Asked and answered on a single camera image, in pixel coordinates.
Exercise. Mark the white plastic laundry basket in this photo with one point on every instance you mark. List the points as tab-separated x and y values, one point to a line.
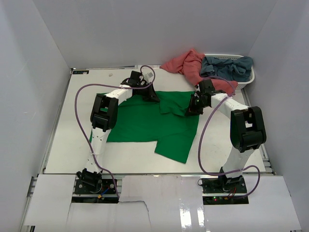
241	85

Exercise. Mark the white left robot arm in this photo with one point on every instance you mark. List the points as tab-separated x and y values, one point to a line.
105	111

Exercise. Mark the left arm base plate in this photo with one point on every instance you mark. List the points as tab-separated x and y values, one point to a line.
94	188

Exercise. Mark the black label sticker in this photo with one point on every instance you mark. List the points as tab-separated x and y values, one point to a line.
75	72

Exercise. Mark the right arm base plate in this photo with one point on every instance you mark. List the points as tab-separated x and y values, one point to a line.
215	193

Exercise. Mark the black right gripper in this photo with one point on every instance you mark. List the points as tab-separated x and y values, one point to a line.
191	110

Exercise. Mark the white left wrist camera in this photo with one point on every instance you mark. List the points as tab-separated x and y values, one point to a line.
147	77

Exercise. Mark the dark blue t shirt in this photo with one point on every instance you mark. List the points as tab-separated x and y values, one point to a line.
238	70

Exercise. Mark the green t shirt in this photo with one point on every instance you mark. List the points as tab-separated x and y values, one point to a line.
164	122

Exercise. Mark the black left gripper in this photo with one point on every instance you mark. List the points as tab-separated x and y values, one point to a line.
151	95

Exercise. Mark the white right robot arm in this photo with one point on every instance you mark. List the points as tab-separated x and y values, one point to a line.
247	129

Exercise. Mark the salmon pink t shirt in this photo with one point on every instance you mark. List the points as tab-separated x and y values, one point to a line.
189	65

